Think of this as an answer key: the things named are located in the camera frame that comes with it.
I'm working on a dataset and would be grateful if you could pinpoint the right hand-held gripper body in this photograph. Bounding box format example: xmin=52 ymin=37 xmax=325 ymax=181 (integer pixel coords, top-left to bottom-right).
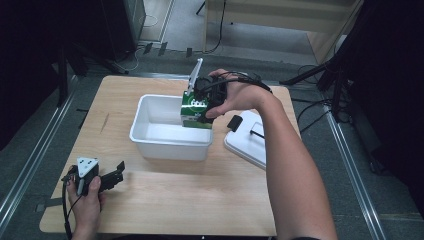
xmin=186 ymin=57 xmax=228 ymax=111

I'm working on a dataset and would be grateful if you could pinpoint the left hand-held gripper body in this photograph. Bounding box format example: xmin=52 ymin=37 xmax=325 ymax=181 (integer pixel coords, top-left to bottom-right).
xmin=61 ymin=156 xmax=101 ymax=198

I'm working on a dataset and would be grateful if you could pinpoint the green and white carton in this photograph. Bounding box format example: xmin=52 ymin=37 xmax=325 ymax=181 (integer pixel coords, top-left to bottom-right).
xmin=180 ymin=90 xmax=215 ymax=130

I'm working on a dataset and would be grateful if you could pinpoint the white lid with black latches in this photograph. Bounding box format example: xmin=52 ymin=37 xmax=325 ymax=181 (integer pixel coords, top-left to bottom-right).
xmin=223 ymin=109 xmax=268 ymax=171

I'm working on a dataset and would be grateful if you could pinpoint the white plastic storage box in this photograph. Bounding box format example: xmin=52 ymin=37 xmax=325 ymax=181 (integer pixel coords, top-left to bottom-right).
xmin=128 ymin=93 xmax=215 ymax=162

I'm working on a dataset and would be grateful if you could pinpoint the person's right hand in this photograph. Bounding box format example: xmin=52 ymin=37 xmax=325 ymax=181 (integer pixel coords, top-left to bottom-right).
xmin=205 ymin=68 xmax=273 ymax=119

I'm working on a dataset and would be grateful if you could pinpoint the person's left hand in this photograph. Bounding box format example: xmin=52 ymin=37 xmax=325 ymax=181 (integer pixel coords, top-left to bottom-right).
xmin=66 ymin=176 xmax=106 ymax=235

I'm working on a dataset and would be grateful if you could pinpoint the grey tape strip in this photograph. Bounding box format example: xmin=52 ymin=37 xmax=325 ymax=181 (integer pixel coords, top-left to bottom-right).
xmin=34 ymin=197 xmax=65 ymax=214

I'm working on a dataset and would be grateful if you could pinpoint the black metal stand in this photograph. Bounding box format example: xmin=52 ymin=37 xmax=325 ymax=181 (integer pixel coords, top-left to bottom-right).
xmin=55 ymin=41 xmax=130 ymax=108
xmin=279 ymin=0 xmax=368 ymax=124

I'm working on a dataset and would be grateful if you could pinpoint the light wooden bench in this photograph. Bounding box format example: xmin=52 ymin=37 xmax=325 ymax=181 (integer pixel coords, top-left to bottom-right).
xmin=202 ymin=0 xmax=365 ymax=65

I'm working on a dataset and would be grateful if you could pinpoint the black cabinet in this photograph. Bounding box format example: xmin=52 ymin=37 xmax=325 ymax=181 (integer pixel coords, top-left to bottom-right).
xmin=99 ymin=0 xmax=148 ymax=62

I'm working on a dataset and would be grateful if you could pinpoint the dark curtain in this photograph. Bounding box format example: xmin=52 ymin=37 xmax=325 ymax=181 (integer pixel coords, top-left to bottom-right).
xmin=346 ymin=0 xmax=424 ymax=218
xmin=0 ymin=0 xmax=68 ymax=151

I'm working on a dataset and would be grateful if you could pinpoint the right hand-held gripper cable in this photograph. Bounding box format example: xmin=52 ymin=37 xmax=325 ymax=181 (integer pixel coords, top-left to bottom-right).
xmin=199 ymin=70 xmax=274 ymax=95

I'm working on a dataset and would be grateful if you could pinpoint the hand-held gripper cable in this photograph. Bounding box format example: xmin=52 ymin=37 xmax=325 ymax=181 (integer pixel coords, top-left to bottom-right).
xmin=199 ymin=70 xmax=274 ymax=95
xmin=61 ymin=166 xmax=84 ymax=240

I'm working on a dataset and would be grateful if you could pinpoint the left hand-held gripper cable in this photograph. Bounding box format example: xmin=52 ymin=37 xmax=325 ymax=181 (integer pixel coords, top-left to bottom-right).
xmin=61 ymin=166 xmax=84 ymax=240

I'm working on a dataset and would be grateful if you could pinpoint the metal floor rail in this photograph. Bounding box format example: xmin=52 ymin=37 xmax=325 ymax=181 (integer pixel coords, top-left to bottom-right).
xmin=0 ymin=75 xmax=79 ymax=229
xmin=323 ymin=105 xmax=388 ymax=240
xmin=131 ymin=71 xmax=296 ymax=88

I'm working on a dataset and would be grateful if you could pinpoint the black floor cable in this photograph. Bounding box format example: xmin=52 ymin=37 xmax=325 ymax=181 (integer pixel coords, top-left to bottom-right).
xmin=194 ymin=0 xmax=228 ymax=55

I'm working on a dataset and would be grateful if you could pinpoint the white floor cable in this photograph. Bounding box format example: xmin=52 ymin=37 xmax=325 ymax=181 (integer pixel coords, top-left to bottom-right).
xmin=123 ymin=14 xmax=158 ymax=73

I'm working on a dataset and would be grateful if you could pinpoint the bundle of black cables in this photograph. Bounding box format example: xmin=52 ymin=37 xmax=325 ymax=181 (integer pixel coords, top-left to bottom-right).
xmin=290 ymin=64 xmax=353 ymax=135

